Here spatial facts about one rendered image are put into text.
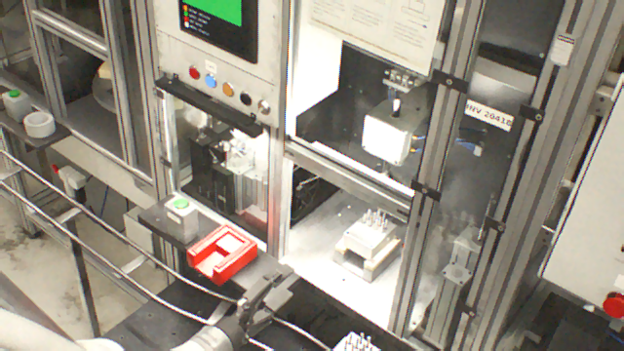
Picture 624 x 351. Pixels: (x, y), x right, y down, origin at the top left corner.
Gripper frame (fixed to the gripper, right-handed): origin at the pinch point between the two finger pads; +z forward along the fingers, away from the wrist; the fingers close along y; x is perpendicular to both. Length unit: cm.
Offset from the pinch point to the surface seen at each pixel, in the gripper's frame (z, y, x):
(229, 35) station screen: 18, 46, 33
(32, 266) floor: 11, -112, 156
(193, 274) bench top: 15, -44, 49
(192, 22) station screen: 18, 45, 45
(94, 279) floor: 24, -112, 129
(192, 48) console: 20, 36, 48
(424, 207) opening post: 21.4, 23.4, -21.5
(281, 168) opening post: 21.4, 12.7, 18.9
